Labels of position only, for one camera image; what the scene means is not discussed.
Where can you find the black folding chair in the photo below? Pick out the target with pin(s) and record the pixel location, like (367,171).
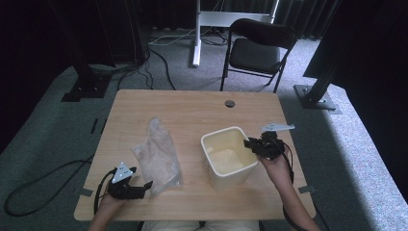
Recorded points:
(255,56)

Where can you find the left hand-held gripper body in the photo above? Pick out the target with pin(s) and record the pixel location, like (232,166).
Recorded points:
(122,173)

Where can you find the clear plastic bag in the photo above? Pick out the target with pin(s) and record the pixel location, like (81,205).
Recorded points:
(158,160)

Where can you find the black stand with square base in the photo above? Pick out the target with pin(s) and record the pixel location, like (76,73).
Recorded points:
(86,88)

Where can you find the grey tape piece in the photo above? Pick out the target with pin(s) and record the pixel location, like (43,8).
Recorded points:
(306,189)
(85,192)

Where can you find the black stand with grey base plate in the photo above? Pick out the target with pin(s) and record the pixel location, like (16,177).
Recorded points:
(316,96)

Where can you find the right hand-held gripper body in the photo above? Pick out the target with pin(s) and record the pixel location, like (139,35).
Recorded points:
(269,147)

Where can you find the grey round table grommet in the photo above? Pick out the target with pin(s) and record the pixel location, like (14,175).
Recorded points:
(229,103)

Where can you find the person's right hand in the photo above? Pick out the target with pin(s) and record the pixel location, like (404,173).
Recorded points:
(277,171)

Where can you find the black floor tape strip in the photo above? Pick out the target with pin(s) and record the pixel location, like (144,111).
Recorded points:
(103,125)
(94,125)

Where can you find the person's cream pants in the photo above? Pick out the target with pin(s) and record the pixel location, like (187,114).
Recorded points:
(173,226)

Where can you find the dark curtain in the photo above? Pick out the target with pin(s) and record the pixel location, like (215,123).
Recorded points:
(32,64)
(372,64)

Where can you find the cream plastic bin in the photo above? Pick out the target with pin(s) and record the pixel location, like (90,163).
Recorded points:
(229,176)

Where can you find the white desk frame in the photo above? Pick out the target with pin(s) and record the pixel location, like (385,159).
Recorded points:
(196,48)

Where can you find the person's left hand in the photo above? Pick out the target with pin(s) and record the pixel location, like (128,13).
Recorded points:
(110,203)

